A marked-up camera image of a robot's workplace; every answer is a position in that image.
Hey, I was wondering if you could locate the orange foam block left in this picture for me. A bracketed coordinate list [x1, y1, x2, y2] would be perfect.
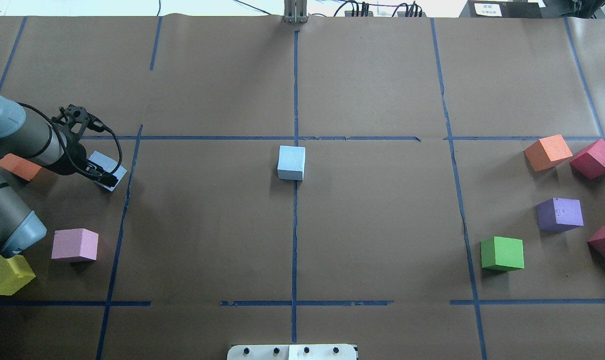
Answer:
[523, 134, 573, 172]

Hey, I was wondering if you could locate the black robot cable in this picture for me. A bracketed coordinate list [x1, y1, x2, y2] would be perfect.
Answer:
[17, 102, 123, 181]

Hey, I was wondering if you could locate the aluminium frame post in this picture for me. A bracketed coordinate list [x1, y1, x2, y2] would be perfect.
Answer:
[283, 0, 309, 24]

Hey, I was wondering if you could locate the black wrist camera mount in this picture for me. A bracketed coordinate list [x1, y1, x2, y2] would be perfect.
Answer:
[50, 104, 107, 150]

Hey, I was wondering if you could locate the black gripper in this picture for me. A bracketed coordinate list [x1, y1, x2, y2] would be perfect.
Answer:
[88, 170, 119, 189]

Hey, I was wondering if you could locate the pink foam block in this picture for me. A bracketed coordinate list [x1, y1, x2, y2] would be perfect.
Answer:
[50, 228, 99, 263]

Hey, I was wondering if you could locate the yellow foam block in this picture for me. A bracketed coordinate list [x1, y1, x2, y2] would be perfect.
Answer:
[0, 255, 37, 296]

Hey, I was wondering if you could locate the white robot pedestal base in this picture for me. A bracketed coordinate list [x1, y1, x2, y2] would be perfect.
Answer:
[226, 343, 359, 360]

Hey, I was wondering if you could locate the light blue foam block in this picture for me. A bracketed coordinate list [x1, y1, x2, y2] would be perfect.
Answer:
[276, 145, 306, 182]
[88, 151, 128, 192]

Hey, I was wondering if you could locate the orange foam block right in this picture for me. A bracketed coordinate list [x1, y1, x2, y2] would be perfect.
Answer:
[0, 153, 42, 182]

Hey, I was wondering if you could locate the green foam block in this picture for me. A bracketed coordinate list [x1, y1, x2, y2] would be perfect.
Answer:
[480, 235, 525, 272]

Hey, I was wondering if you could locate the purple foam block left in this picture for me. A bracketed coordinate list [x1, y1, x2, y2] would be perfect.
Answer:
[535, 197, 585, 233]

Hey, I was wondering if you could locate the second grey robot arm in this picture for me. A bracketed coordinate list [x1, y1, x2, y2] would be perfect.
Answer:
[0, 95, 127, 259]

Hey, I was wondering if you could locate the orange foam block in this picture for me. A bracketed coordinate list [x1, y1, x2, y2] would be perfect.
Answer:
[0, 153, 42, 182]
[523, 134, 573, 172]

